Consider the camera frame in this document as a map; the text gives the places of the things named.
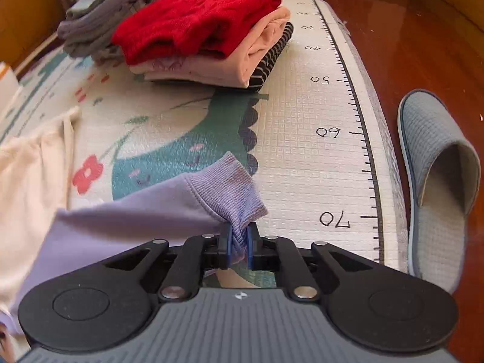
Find black white striped garment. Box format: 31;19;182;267
246;22;294;93

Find red knit sweater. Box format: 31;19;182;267
112;0;281;66

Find pink folded garment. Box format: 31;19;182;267
129;6;291;89

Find floral white folded garment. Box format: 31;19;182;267
91;44;125;66

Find lavender and cream sweatshirt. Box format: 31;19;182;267
1;107;267;334

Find lavender folded garment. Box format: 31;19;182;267
56;0;182;43

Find grey slipper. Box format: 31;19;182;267
397;89;481;293

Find olive grey folded garment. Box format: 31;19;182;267
63;26;116;58

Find orange wooden cabinet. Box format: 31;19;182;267
1;0;65;68

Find patterned foam play mat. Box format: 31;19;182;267
1;0;407;294

